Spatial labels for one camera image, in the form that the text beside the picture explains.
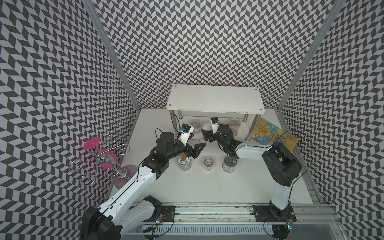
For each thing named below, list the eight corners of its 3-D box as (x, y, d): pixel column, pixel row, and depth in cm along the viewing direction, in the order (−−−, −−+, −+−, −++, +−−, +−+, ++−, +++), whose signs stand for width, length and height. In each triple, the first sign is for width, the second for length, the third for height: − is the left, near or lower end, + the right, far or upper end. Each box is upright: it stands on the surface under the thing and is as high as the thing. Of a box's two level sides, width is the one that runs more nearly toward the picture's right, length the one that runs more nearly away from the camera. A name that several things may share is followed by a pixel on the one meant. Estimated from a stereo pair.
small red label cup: (203, 170, 88) (203, 167, 84) (203, 160, 92) (203, 156, 88) (213, 170, 88) (214, 167, 84) (212, 160, 92) (213, 156, 88)
